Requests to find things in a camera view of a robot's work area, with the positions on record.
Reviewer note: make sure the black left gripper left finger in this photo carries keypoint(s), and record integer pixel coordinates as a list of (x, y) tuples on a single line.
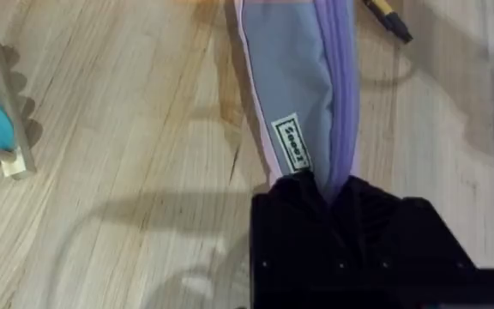
[(290, 232)]

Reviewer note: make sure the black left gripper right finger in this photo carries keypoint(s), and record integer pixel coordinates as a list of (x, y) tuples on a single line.
[(401, 240)]

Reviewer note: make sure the blue purple pink zip bag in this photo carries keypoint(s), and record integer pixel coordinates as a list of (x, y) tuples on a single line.
[(294, 77)]

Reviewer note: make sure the yellow and black pen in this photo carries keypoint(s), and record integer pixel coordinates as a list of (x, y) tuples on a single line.
[(390, 18)]

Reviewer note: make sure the small pale wooden peg rack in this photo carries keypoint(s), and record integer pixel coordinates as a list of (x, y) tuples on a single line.
[(15, 129)]

